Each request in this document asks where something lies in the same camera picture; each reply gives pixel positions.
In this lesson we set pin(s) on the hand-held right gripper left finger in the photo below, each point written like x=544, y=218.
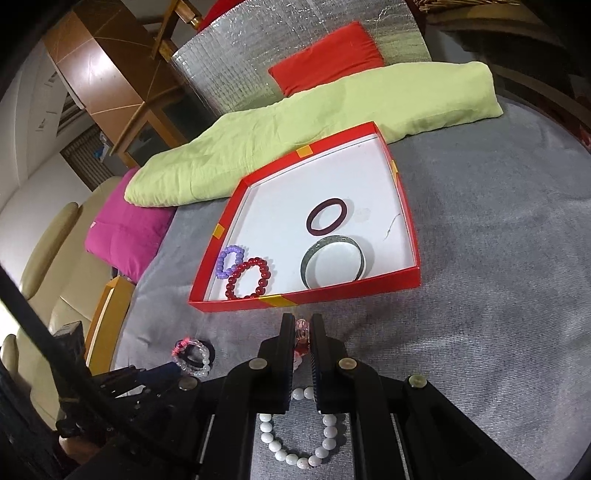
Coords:
x=288, y=355

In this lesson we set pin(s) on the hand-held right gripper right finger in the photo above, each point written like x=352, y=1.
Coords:
x=318, y=364

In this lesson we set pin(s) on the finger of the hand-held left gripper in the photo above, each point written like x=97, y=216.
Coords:
x=157, y=376

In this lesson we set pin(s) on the silver bangle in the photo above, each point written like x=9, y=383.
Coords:
x=304, y=273

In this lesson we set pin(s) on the dark red bangle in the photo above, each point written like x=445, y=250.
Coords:
x=310, y=222

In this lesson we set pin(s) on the red shallow cardboard box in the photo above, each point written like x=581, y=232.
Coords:
x=323, y=180

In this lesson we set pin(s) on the orange cardboard box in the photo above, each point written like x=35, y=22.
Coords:
x=115, y=314

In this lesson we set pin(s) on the pink cushion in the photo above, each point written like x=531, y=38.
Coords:
x=124, y=226

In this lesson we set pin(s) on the beige leather sofa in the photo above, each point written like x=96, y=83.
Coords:
x=51, y=258

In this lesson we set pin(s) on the rattan window screen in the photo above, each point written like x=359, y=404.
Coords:
x=87, y=157

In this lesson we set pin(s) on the light green pillow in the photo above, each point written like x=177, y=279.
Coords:
x=300, y=124

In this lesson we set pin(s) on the wooden glass-door cabinet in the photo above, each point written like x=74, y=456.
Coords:
x=157, y=124

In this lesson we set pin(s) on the silver foil insulation panel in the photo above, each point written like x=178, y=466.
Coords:
x=231, y=64

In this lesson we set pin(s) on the red cushion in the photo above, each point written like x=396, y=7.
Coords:
x=328, y=55

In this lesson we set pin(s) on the tall wooden cabinet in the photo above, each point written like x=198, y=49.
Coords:
x=97, y=60

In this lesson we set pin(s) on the red fabric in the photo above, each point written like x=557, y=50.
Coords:
x=221, y=11

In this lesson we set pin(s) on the wooden chair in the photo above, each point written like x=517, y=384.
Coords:
x=180, y=18

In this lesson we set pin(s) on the wooden shelf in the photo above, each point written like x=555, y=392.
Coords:
x=517, y=46

